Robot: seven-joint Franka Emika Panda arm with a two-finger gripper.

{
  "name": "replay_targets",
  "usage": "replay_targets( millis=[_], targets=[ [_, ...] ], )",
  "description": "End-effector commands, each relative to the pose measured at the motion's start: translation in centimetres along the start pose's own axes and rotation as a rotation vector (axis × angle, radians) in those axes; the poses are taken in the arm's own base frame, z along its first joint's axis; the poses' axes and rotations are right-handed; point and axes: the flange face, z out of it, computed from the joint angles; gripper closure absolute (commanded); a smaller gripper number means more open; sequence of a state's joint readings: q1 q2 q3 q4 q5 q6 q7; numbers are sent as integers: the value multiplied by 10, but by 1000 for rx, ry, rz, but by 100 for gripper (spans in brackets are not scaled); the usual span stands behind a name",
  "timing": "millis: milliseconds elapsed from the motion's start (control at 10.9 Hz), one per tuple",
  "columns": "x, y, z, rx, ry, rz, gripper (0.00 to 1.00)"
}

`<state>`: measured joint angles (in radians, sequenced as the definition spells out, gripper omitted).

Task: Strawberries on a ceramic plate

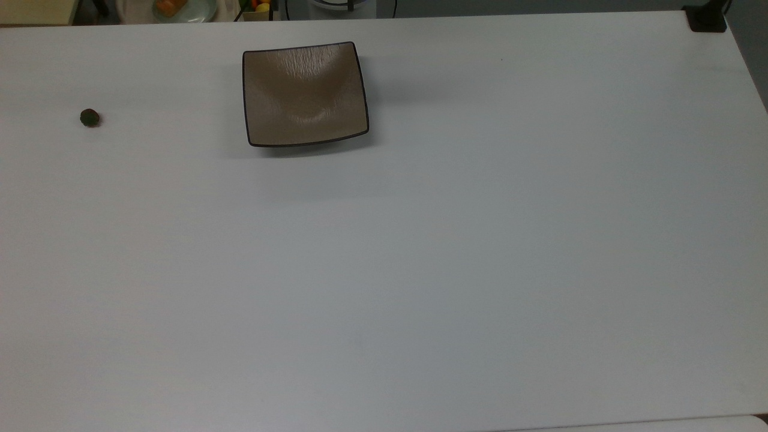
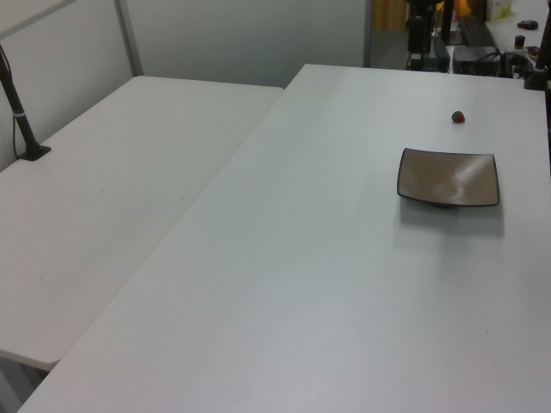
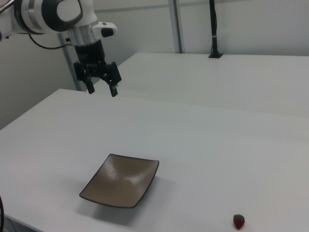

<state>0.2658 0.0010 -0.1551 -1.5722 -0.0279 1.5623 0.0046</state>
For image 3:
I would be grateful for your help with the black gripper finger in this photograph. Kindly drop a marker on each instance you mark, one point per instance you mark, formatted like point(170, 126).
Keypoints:
point(113, 73)
point(82, 71)

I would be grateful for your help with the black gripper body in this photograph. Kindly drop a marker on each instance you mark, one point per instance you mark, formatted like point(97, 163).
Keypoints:
point(89, 55)

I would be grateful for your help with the red toy strawberry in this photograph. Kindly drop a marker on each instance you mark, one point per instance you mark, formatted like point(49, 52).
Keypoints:
point(239, 221)

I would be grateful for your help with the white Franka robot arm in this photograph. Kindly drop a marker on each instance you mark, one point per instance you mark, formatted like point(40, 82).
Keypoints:
point(24, 14)

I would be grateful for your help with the brown square ceramic plate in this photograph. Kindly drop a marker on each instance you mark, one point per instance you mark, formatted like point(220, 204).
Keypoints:
point(120, 181)

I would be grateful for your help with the black table clamp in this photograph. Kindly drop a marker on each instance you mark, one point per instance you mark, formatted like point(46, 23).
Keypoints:
point(214, 29)

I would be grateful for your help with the grey aluminium frame post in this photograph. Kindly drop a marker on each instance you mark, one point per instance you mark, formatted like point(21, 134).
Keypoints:
point(70, 72)
point(175, 26)

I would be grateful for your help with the grey aluminium frame rail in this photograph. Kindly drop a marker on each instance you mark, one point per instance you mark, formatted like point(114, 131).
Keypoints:
point(144, 8)

